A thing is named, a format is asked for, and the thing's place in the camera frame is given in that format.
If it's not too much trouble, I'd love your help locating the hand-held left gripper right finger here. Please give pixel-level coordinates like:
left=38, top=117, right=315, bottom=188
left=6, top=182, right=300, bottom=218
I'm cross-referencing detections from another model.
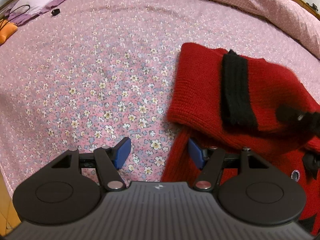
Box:
left=188, top=139, right=271, bottom=192

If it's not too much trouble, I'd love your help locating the pink floral bed sheet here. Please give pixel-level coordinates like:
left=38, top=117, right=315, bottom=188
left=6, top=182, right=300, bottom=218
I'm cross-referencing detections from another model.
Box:
left=0, top=0, right=320, bottom=198

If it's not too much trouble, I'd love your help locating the orange soft object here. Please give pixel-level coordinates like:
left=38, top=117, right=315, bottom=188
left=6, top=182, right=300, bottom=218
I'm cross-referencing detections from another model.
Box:
left=0, top=20, right=18, bottom=46

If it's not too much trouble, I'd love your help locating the pink quilt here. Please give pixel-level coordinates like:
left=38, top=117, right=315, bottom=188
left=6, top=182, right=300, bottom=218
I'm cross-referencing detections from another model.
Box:
left=75, top=0, right=320, bottom=60

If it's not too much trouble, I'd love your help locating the red knit cardigan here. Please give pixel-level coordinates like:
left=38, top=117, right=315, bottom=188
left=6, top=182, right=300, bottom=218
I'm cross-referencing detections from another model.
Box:
left=160, top=42, right=320, bottom=232

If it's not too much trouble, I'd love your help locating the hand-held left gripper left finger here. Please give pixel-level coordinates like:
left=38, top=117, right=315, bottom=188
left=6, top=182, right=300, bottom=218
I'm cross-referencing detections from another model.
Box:
left=50, top=137, right=132, bottom=192

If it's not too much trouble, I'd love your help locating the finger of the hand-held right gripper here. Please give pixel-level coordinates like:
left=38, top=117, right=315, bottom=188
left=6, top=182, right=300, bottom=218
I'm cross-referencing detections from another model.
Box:
left=299, top=112, right=320, bottom=138

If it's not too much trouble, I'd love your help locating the thin black cable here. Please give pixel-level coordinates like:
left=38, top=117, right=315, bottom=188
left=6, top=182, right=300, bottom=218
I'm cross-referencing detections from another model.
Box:
left=0, top=4, right=31, bottom=30

